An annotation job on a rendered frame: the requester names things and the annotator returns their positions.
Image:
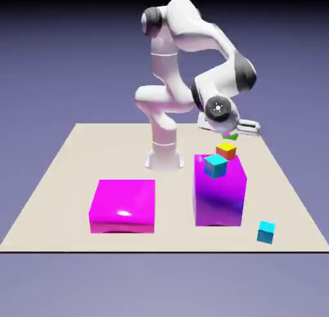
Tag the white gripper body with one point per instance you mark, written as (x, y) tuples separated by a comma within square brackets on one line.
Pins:
[(203, 123)]

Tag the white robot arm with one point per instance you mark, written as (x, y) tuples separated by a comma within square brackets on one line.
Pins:
[(164, 73)]

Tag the small green cube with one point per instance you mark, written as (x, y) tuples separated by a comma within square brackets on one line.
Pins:
[(231, 136)]

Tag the small orange cube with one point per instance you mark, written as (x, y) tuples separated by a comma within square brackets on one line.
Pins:
[(226, 149)]

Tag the small teal cube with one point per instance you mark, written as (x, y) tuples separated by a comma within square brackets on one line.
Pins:
[(215, 165)]

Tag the small cyan cube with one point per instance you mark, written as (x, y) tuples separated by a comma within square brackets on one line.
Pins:
[(266, 232)]

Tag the large purple box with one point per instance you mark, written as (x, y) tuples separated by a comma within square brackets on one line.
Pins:
[(218, 199)]

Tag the large magenta box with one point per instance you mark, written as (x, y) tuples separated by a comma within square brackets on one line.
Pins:
[(123, 204)]

